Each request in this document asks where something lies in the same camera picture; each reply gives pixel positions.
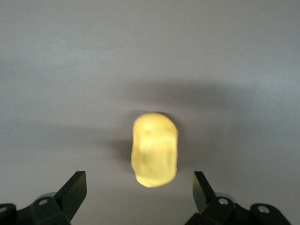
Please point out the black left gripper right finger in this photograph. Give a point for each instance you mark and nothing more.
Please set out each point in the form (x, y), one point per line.
(206, 202)

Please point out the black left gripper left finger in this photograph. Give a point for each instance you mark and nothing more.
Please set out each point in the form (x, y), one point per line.
(69, 199)

